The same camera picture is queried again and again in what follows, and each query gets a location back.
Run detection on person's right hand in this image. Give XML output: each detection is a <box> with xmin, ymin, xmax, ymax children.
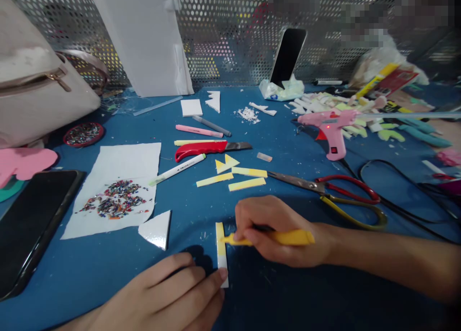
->
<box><xmin>234</xmin><ymin>195</ymin><xmax>338</xmax><ymax>269</ymax></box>

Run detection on person's left hand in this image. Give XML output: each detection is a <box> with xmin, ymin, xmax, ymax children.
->
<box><xmin>96</xmin><ymin>252</ymin><xmax>230</xmax><ymax>331</ymax></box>

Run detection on person's left middle finger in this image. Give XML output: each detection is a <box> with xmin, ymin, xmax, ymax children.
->
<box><xmin>138</xmin><ymin>252</ymin><xmax>196</xmax><ymax>280</ymax></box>

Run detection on person's right thumb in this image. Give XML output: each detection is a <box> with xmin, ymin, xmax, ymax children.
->
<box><xmin>243</xmin><ymin>227</ymin><xmax>274</xmax><ymax>246</ymax></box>

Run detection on person's right index finger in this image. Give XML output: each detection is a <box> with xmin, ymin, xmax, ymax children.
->
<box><xmin>234</xmin><ymin>197</ymin><xmax>266</xmax><ymax>238</ymax></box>

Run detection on person's left index finger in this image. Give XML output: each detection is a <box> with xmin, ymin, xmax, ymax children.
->
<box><xmin>158</xmin><ymin>265</ymin><xmax>207</xmax><ymax>292</ymax></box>

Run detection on person's left thumb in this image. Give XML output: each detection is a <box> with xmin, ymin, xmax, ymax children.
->
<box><xmin>196</xmin><ymin>268</ymin><xmax>230</xmax><ymax>310</ymax></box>

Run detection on white foam wedge piece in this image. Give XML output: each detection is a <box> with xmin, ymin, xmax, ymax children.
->
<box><xmin>138</xmin><ymin>210</ymin><xmax>172</xmax><ymax>252</ymax></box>

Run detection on red utility knife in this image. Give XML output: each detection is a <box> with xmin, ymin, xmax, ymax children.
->
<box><xmin>174</xmin><ymin>141</ymin><xmax>253</xmax><ymax>163</ymax></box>

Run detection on white green marker pen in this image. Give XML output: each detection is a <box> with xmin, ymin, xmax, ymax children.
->
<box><xmin>149</xmin><ymin>153</ymin><xmax>207</xmax><ymax>187</ymax></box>

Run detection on pile of colourful glitter bits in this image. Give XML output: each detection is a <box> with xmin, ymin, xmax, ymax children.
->
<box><xmin>78</xmin><ymin>179</ymin><xmax>150</xmax><ymax>221</ymax></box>

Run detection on pale yellow marker pen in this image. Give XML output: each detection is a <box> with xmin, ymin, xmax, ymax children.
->
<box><xmin>174</xmin><ymin>139</ymin><xmax>228</xmax><ymax>147</ymax></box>

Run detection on grey marker pen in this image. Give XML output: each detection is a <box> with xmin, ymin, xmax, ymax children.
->
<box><xmin>192</xmin><ymin>114</ymin><xmax>232</xmax><ymax>138</ymax></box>

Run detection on pink marker pen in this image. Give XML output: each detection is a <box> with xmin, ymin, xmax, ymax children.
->
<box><xmin>175</xmin><ymin>124</ymin><xmax>224</xmax><ymax>139</ymax></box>

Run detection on white foam crumbs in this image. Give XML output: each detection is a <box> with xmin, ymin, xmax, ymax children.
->
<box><xmin>237</xmin><ymin>107</ymin><xmax>261</xmax><ymax>125</ymax></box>

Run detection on white notched foam strip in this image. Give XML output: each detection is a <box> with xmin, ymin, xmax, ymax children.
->
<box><xmin>249</xmin><ymin>101</ymin><xmax>279</xmax><ymax>117</ymax></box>

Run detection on white paper sheet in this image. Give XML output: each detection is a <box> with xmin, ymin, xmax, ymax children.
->
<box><xmin>60</xmin><ymin>142</ymin><xmax>162</xmax><ymax>241</ymax></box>

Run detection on white zigzag foam piece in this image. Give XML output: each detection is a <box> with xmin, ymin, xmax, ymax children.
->
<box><xmin>205</xmin><ymin>90</ymin><xmax>221</xmax><ymax>114</ymax></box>

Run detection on white foam rectangle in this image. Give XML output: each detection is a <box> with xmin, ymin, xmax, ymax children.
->
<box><xmin>180</xmin><ymin>98</ymin><xmax>205</xmax><ymax>118</ymax></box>

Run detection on pink glue gun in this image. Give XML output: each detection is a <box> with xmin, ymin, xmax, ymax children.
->
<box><xmin>297</xmin><ymin>109</ymin><xmax>363</xmax><ymax>161</ymax></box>

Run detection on tissue packet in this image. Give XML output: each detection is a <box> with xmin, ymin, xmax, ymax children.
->
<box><xmin>259</xmin><ymin>74</ymin><xmax>305</xmax><ymax>102</ymax></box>

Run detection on pile of foam scraps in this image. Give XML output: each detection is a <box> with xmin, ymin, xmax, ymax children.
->
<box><xmin>284</xmin><ymin>91</ymin><xmax>410</xmax><ymax>143</ymax></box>

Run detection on clear glue stick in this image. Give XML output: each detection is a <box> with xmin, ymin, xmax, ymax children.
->
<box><xmin>133</xmin><ymin>96</ymin><xmax>184</xmax><ymax>117</ymax></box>

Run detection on black smartphone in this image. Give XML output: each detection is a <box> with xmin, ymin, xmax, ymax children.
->
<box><xmin>0</xmin><ymin>170</ymin><xmax>87</xmax><ymax>302</ymax></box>

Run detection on red lid with glitter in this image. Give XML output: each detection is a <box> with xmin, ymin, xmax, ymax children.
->
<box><xmin>63</xmin><ymin>122</ymin><xmax>106</xmax><ymax>148</ymax></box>

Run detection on upright smartphone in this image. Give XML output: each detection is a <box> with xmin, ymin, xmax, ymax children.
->
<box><xmin>269</xmin><ymin>28</ymin><xmax>308</xmax><ymax>89</ymax></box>

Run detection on perforated metal panel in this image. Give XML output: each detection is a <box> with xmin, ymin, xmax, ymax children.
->
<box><xmin>0</xmin><ymin>0</ymin><xmax>461</xmax><ymax>91</ymax></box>

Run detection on teal foam cutout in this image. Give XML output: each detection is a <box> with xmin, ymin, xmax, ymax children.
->
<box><xmin>0</xmin><ymin>178</ymin><xmax>24</xmax><ymax>203</ymax></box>

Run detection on pink foam cutout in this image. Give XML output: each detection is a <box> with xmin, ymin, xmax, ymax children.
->
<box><xmin>0</xmin><ymin>147</ymin><xmax>59</xmax><ymax>190</ymax></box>

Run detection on small white foam bar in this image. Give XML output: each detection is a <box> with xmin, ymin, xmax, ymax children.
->
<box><xmin>422</xmin><ymin>159</ymin><xmax>448</xmax><ymax>176</ymax></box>

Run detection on teal foam pieces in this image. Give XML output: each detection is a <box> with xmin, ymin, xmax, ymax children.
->
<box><xmin>395</xmin><ymin>117</ymin><xmax>453</xmax><ymax>148</ymax></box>

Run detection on red yellow cardboard box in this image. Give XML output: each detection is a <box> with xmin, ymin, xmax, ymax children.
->
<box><xmin>355</xmin><ymin>62</ymin><xmax>421</xmax><ymax>102</ymax></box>

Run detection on tall white foam board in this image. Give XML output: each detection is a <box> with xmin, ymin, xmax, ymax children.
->
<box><xmin>85</xmin><ymin>0</ymin><xmax>195</xmax><ymax>98</ymax></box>

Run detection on clear plastic bag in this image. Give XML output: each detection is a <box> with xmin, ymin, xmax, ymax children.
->
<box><xmin>350</xmin><ymin>39</ymin><xmax>430</xmax><ymax>89</ymax></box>

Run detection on pink fluffy piece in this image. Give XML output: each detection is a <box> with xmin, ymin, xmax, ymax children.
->
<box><xmin>437</xmin><ymin>148</ymin><xmax>461</xmax><ymax>167</ymax></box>

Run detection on pale pink bag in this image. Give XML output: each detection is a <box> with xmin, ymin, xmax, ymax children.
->
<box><xmin>0</xmin><ymin>0</ymin><xmax>110</xmax><ymax>150</ymax></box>

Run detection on red yellow handled scissors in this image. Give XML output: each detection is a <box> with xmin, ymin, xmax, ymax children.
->
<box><xmin>267</xmin><ymin>171</ymin><xmax>388</xmax><ymax>232</ymax></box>

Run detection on black power cable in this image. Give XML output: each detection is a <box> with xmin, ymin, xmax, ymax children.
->
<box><xmin>341</xmin><ymin>159</ymin><xmax>461</xmax><ymax>246</ymax></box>

